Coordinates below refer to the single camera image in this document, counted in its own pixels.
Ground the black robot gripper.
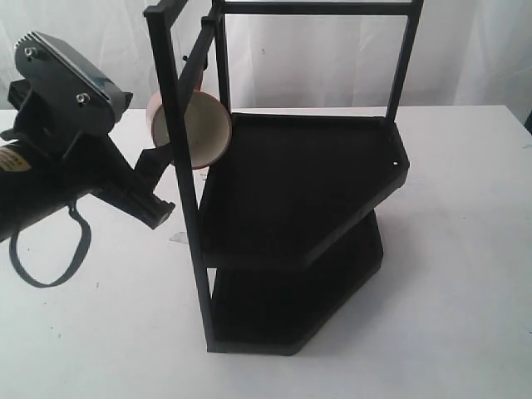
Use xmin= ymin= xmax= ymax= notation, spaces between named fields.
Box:
xmin=1 ymin=80 xmax=175 ymax=229

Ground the pink ceramic mug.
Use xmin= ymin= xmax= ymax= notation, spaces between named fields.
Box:
xmin=145 ymin=73 xmax=232 ymax=170

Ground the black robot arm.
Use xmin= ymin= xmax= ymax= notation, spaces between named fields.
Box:
xmin=1 ymin=79 xmax=175 ymax=240

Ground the black two-tier metal rack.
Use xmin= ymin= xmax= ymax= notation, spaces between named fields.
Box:
xmin=144 ymin=1 xmax=423 ymax=356

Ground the black looped cable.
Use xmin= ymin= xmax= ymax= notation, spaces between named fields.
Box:
xmin=8 ymin=198 xmax=92 ymax=287

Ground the wrist camera with metal plate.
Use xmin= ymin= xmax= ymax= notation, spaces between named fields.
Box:
xmin=14 ymin=31 xmax=131 ymax=136

